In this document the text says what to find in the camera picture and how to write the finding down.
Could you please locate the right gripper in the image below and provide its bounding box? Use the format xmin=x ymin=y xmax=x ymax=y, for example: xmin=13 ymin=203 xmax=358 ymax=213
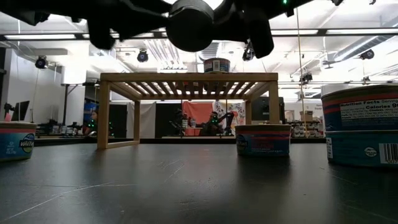
xmin=213 ymin=0 xmax=295 ymax=59

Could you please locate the ceiling light tube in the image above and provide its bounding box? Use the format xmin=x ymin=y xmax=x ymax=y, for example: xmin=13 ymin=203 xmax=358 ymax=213
xmin=4 ymin=34 xmax=76 ymax=40
xmin=325 ymin=28 xmax=398 ymax=35
xmin=273 ymin=29 xmax=319 ymax=36

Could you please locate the background goods shelf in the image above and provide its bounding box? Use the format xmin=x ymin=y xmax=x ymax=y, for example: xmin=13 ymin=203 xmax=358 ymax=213
xmin=291 ymin=121 xmax=326 ymax=138

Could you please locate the cardboard box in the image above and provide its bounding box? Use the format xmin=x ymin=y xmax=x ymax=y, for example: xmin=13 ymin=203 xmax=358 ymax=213
xmin=299 ymin=110 xmax=314 ymax=123

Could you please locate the person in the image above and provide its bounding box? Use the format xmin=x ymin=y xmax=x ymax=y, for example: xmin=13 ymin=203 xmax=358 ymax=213
xmin=83 ymin=108 xmax=101 ymax=136
xmin=198 ymin=111 xmax=225 ymax=137

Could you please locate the white panel on stand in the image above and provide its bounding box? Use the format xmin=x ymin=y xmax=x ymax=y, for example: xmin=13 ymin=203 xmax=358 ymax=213
xmin=60 ymin=63 xmax=88 ymax=85

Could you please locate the white curtain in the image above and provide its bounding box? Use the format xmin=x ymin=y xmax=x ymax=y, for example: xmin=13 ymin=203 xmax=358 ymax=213
xmin=126 ymin=101 xmax=157 ymax=139

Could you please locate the black cabinet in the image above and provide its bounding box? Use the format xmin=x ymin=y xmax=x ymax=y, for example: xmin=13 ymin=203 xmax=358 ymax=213
xmin=251 ymin=96 xmax=285 ymax=125

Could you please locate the blue pink label salmon can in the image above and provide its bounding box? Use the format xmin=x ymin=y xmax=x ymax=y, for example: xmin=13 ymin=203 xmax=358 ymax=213
xmin=234 ymin=124 xmax=292 ymax=157
xmin=0 ymin=121 xmax=38 ymax=162
xmin=165 ymin=0 xmax=215 ymax=53
xmin=320 ymin=84 xmax=398 ymax=133

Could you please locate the slanted grey ceiling duct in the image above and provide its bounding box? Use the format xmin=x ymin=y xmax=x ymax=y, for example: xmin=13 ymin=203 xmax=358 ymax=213
xmin=334 ymin=34 xmax=398 ymax=62

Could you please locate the wooden slatted shelf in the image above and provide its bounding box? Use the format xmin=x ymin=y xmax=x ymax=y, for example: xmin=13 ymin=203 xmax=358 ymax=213
xmin=96 ymin=72 xmax=280 ymax=151

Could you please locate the teal label tin can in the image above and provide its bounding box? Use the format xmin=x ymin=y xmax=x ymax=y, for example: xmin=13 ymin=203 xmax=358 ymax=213
xmin=325 ymin=129 xmax=398 ymax=169

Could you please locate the yellow hanging cord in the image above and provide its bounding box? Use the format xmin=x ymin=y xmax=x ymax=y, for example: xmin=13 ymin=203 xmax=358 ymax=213
xmin=295 ymin=11 xmax=309 ymax=138

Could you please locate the orange backdrop cloth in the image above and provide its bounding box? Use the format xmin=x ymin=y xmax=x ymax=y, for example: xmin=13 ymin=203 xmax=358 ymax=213
xmin=182 ymin=101 xmax=215 ymax=137

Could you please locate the background table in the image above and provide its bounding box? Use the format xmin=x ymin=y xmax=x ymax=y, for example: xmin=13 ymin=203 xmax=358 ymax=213
xmin=161 ymin=135 xmax=237 ymax=140

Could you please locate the blue storage bin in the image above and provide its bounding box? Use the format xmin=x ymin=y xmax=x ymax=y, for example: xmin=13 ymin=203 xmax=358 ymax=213
xmin=83 ymin=101 xmax=98 ymax=121

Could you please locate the gold-lidded tin can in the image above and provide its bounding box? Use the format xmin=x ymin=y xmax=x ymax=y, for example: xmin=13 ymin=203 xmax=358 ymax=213
xmin=203 ymin=57 xmax=231 ymax=73

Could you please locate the black monitor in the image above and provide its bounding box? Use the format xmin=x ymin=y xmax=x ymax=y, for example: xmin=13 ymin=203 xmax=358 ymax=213
xmin=3 ymin=100 xmax=31 ymax=123

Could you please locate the black stand pole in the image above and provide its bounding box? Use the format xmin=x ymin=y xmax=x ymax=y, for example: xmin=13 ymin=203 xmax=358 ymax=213
xmin=60 ymin=82 xmax=82 ymax=119

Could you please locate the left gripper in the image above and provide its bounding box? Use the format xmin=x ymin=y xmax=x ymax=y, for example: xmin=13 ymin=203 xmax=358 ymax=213
xmin=46 ymin=0 xmax=170 ymax=50

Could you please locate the illustrated white poster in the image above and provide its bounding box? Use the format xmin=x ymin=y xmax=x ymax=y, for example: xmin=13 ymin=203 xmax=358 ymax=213
xmin=213 ymin=100 xmax=246 ymax=135

